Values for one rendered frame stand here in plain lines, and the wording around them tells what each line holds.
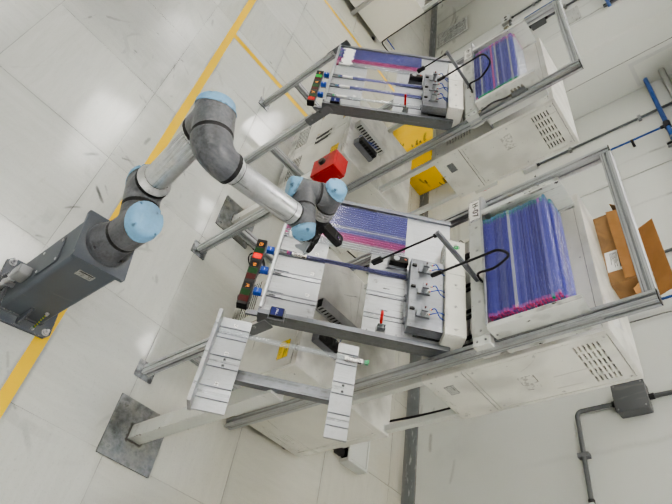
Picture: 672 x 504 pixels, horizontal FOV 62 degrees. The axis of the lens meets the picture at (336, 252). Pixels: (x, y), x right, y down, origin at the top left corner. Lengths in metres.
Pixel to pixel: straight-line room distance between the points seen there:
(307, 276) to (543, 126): 1.61
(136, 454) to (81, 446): 0.23
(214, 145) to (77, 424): 1.30
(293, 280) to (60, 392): 0.96
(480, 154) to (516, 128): 0.24
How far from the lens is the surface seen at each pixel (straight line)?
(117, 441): 2.46
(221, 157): 1.52
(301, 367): 2.31
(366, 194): 3.47
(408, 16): 6.40
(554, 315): 1.93
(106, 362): 2.51
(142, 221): 1.80
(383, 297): 2.19
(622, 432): 3.39
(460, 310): 2.14
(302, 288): 2.15
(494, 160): 3.30
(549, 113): 3.17
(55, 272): 2.05
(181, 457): 2.63
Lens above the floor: 2.08
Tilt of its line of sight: 32 degrees down
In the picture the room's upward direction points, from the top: 65 degrees clockwise
